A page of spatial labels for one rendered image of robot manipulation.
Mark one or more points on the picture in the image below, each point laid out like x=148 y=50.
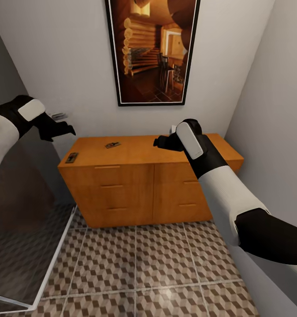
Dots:
x=152 y=44

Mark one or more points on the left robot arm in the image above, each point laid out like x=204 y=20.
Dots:
x=19 y=115

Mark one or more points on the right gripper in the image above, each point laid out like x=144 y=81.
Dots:
x=165 y=143

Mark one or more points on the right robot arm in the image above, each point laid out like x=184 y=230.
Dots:
x=240 y=217

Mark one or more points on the mousetrap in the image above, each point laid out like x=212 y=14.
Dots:
x=72 y=157
x=112 y=145

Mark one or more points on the cabinet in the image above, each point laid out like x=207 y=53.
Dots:
x=136 y=183

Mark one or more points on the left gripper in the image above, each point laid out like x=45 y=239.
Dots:
x=56 y=129

